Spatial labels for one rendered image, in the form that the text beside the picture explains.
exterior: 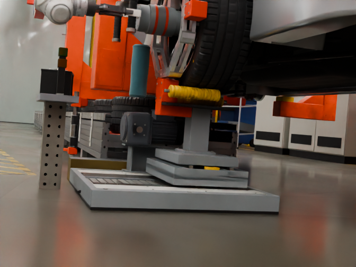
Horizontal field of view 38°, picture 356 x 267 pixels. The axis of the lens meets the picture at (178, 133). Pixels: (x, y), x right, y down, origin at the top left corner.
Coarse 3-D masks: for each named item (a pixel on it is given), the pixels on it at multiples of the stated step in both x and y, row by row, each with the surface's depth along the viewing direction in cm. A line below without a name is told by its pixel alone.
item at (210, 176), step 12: (156, 168) 254; (168, 168) 234; (180, 168) 227; (192, 168) 229; (204, 168) 231; (216, 168) 232; (228, 168) 237; (168, 180) 233; (180, 180) 227; (192, 180) 229; (204, 180) 230; (216, 180) 232; (228, 180) 234; (240, 180) 236
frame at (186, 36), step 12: (156, 0) 269; (192, 24) 223; (156, 36) 270; (180, 36) 224; (192, 36) 224; (156, 48) 270; (180, 48) 227; (156, 60) 263; (180, 60) 236; (156, 72) 257; (168, 72) 237; (180, 72) 237
